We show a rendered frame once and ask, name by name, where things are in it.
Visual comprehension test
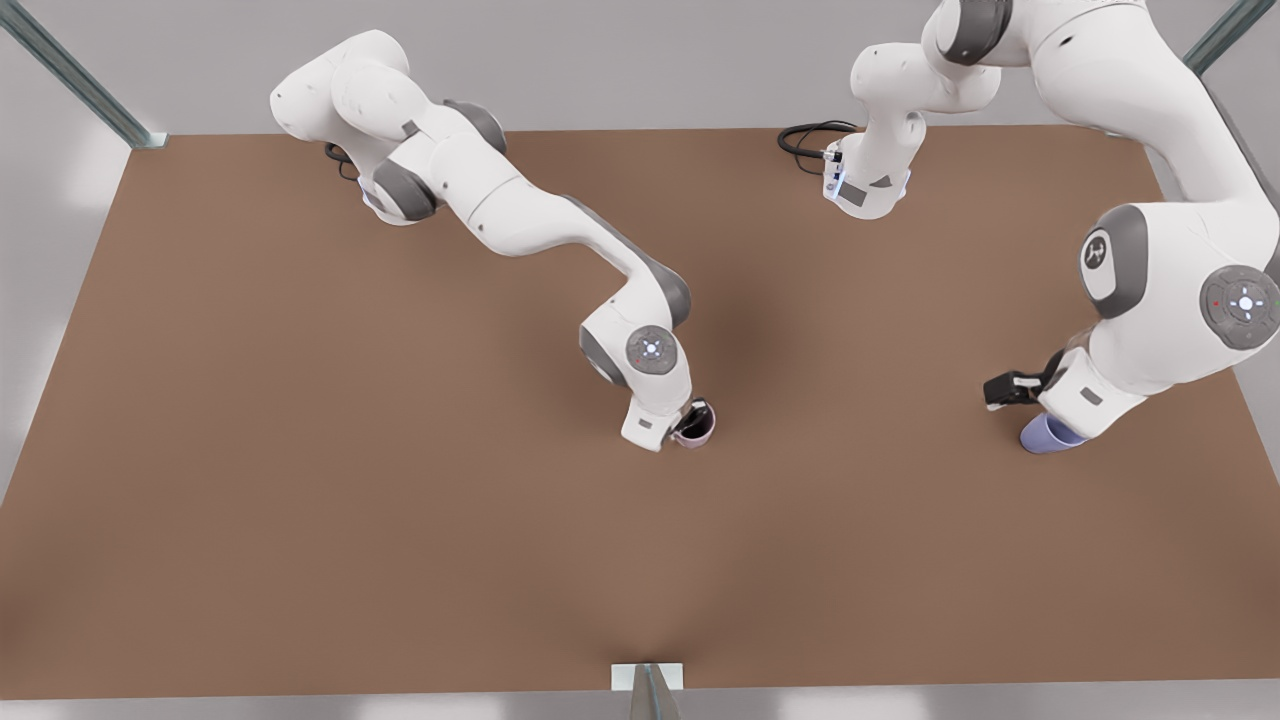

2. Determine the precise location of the purple cup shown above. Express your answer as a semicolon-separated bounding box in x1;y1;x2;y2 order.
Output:
1019;412;1088;456

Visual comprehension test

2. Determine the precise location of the pink cup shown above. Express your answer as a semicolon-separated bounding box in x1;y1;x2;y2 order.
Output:
671;401;717;450

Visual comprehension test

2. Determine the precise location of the silver frame post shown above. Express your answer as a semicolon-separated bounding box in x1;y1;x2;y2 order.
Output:
611;662;685;720
1183;0;1277;76
0;0;169;150

